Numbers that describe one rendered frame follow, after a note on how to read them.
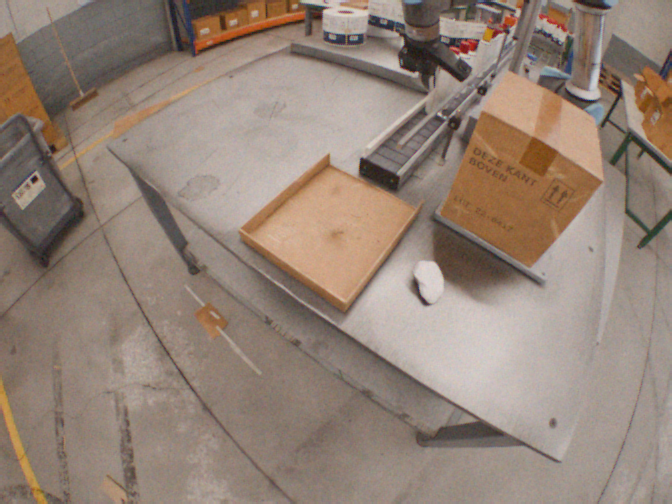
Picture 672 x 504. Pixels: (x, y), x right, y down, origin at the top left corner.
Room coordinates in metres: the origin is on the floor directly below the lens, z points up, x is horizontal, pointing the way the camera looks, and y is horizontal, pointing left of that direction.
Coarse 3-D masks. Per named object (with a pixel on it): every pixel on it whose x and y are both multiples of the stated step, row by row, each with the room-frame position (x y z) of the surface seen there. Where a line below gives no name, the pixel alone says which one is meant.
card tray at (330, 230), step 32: (320, 160) 0.57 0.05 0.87; (288, 192) 0.48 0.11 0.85; (320, 192) 0.50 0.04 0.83; (352, 192) 0.51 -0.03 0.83; (384, 192) 0.52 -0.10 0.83; (256, 224) 0.39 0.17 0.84; (288, 224) 0.40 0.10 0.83; (320, 224) 0.41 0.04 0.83; (352, 224) 0.41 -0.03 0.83; (384, 224) 0.42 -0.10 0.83; (288, 256) 0.32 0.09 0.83; (320, 256) 0.33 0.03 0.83; (352, 256) 0.33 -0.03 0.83; (384, 256) 0.32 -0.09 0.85; (320, 288) 0.24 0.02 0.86; (352, 288) 0.26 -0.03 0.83
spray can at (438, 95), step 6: (444, 72) 0.81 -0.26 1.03; (438, 78) 0.82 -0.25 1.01; (444, 78) 0.81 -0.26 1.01; (450, 78) 0.82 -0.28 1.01; (438, 84) 0.82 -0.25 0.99; (444, 84) 0.81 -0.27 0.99; (438, 90) 0.82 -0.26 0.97; (444, 90) 0.82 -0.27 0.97; (432, 96) 0.82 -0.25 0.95; (438, 96) 0.81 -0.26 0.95; (444, 96) 0.82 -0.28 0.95; (432, 102) 0.82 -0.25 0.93; (438, 102) 0.81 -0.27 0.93; (426, 108) 0.83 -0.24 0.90; (432, 108) 0.82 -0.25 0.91
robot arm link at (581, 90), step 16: (576, 0) 0.76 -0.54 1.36; (592, 0) 0.73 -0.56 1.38; (608, 0) 0.70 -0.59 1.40; (576, 16) 0.78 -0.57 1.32; (592, 16) 0.74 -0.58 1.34; (576, 32) 0.78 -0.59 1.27; (592, 32) 0.74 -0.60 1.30; (576, 48) 0.78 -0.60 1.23; (592, 48) 0.74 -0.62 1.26; (576, 64) 0.77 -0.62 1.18; (592, 64) 0.74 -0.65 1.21; (576, 80) 0.77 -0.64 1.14; (592, 80) 0.74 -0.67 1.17; (560, 96) 0.82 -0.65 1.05; (576, 96) 0.75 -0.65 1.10; (592, 96) 0.73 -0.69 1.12; (592, 112) 0.71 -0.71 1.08
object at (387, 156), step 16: (480, 80) 1.21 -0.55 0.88; (464, 96) 1.01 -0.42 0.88; (448, 112) 0.86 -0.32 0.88; (400, 128) 0.73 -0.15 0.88; (432, 128) 0.75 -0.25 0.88; (384, 144) 0.64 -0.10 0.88; (416, 144) 0.66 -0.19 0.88; (368, 160) 0.57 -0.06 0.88; (384, 160) 0.58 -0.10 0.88; (400, 160) 0.58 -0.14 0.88
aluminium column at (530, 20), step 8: (536, 0) 1.20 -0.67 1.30; (528, 8) 1.20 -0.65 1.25; (536, 8) 1.18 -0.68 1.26; (528, 16) 1.19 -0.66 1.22; (536, 16) 1.18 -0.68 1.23; (528, 24) 1.20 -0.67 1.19; (520, 32) 1.20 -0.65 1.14; (528, 32) 1.18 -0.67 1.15; (520, 40) 1.20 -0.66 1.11; (528, 40) 1.18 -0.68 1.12; (520, 48) 1.20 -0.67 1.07; (512, 56) 1.20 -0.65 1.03; (520, 56) 1.18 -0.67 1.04; (512, 64) 1.20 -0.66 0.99; (520, 64) 1.18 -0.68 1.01; (512, 72) 1.20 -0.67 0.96
